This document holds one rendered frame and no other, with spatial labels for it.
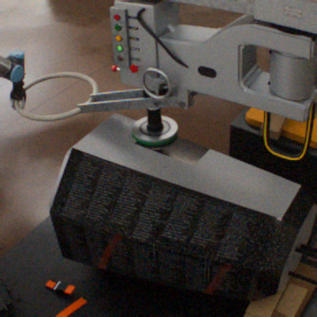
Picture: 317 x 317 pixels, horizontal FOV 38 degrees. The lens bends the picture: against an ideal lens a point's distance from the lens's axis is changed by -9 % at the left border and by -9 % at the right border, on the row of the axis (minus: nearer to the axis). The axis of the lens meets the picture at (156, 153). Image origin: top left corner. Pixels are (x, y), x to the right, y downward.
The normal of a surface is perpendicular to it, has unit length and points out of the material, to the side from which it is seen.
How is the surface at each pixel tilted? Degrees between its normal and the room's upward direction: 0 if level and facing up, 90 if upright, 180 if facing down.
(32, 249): 0
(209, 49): 90
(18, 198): 0
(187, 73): 90
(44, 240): 0
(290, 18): 90
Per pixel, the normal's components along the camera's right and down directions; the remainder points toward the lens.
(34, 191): -0.05, -0.80
